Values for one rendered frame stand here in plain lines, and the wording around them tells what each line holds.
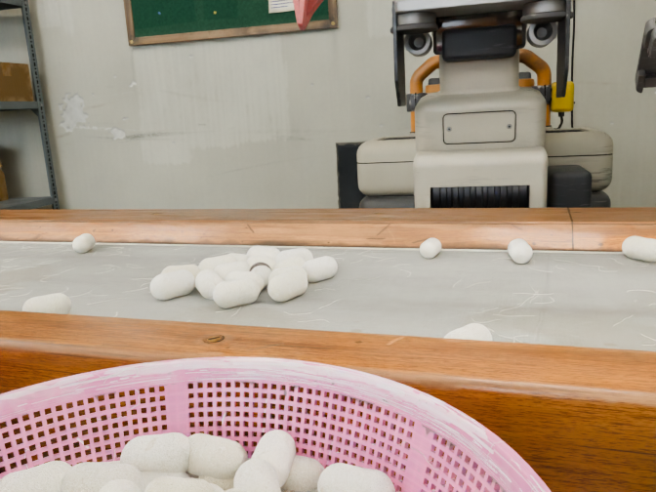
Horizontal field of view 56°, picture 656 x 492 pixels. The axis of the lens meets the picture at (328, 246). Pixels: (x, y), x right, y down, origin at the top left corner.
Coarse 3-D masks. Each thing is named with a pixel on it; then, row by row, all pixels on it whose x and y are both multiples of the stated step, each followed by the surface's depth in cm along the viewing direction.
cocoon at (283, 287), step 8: (288, 272) 49; (296, 272) 49; (272, 280) 48; (280, 280) 48; (288, 280) 48; (296, 280) 48; (304, 280) 49; (272, 288) 48; (280, 288) 47; (288, 288) 48; (296, 288) 48; (304, 288) 49; (272, 296) 48; (280, 296) 48; (288, 296) 48; (296, 296) 49
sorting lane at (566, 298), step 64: (0, 256) 72; (64, 256) 70; (128, 256) 68; (192, 256) 66; (320, 256) 63; (384, 256) 61; (448, 256) 60; (576, 256) 57; (192, 320) 45; (256, 320) 44; (320, 320) 44; (384, 320) 43; (448, 320) 42; (512, 320) 42; (576, 320) 41; (640, 320) 40
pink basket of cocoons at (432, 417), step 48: (48, 384) 28; (96, 384) 29; (144, 384) 30; (240, 384) 30; (288, 384) 29; (336, 384) 28; (384, 384) 27; (0, 432) 27; (48, 432) 28; (96, 432) 29; (144, 432) 30; (240, 432) 30; (288, 432) 29; (336, 432) 28; (432, 432) 24; (480, 432) 22; (432, 480) 24; (480, 480) 22; (528, 480) 19
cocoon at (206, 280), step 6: (204, 270) 51; (210, 270) 51; (198, 276) 51; (204, 276) 50; (210, 276) 49; (216, 276) 50; (198, 282) 50; (204, 282) 49; (210, 282) 49; (216, 282) 49; (198, 288) 50; (204, 288) 49; (210, 288) 49; (204, 294) 49; (210, 294) 49
